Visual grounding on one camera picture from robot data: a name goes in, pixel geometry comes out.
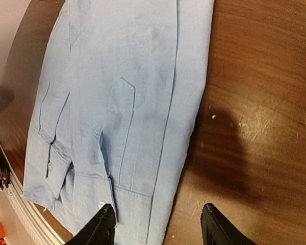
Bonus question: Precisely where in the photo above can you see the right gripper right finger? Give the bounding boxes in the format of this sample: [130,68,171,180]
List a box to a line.
[201,203,256,245]

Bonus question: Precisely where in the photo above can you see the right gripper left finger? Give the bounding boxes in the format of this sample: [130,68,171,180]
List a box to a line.
[66,204,116,245]

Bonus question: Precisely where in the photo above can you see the light blue long sleeve shirt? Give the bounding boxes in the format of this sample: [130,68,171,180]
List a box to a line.
[23,1,214,244]

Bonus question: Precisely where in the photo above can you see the front aluminium rail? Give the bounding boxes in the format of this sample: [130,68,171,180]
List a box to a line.
[0,133,72,244]

